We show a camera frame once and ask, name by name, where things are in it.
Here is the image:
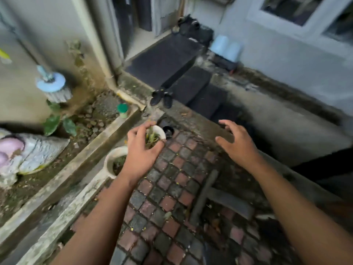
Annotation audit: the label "green lid jar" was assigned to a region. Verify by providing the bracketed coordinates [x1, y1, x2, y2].
[117, 103, 129, 119]

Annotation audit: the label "white door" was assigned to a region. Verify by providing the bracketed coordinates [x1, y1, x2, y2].
[150, 0, 184, 36]

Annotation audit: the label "white framed window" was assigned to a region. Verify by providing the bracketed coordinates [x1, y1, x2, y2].
[247, 0, 353, 58]

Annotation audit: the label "black tray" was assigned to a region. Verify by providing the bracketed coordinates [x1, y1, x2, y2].
[212, 53, 239, 72]

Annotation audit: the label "white drain pipe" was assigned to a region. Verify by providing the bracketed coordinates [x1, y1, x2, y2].
[70, 0, 147, 111]

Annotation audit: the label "round stone slab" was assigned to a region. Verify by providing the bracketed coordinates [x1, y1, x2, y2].
[93, 93, 122, 119]

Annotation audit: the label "green leafy plant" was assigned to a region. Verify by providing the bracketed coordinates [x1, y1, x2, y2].
[43, 99, 78, 137]

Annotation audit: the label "pink plastic container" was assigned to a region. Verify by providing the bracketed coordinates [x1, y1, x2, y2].
[0, 136, 25, 166]

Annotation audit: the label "white crumpled sack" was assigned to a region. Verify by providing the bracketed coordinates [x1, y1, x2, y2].
[0, 128, 70, 188]

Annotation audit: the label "person's right forearm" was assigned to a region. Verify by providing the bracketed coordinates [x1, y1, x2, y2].
[251, 160, 353, 265]

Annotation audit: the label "person's left forearm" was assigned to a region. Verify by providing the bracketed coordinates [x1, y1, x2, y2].
[52, 173, 144, 265]

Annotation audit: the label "dark steps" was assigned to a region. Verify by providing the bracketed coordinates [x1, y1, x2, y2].
[125, 33, 243, 127]

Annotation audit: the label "black sandal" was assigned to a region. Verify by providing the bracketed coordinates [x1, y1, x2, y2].
[150, 89, 163, 107]
[163, 91, 174, 109]

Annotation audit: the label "person's left hand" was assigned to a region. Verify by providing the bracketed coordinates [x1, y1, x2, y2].
[121, 120, 167, 186]

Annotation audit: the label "grey metal tool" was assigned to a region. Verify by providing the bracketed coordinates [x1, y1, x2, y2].
[190, 169, 256, 227]

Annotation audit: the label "person's right hand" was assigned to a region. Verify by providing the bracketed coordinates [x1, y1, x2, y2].
[215, 119, 263, 171]

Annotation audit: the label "blue round brush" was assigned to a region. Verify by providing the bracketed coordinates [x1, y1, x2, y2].
[35, 64, 73, 104]

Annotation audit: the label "pile of black shoes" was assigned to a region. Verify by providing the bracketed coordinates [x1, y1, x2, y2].
[176, 14, 214, 46]

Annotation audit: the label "tall white ribbed pot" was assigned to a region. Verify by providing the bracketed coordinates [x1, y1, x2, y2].
[104, 146, 129, 180]

